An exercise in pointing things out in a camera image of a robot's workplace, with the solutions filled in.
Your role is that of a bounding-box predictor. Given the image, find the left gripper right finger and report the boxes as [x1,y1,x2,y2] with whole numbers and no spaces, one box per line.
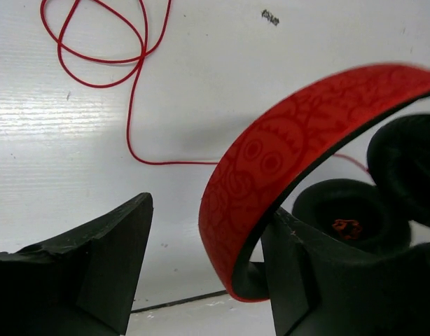
[261,209,430,335]

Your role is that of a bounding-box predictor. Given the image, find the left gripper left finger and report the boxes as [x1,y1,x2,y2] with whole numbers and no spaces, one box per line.
[0,192,153,335]

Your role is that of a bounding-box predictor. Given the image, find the red black headphones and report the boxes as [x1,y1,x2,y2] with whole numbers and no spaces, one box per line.
[198,63,430,302]

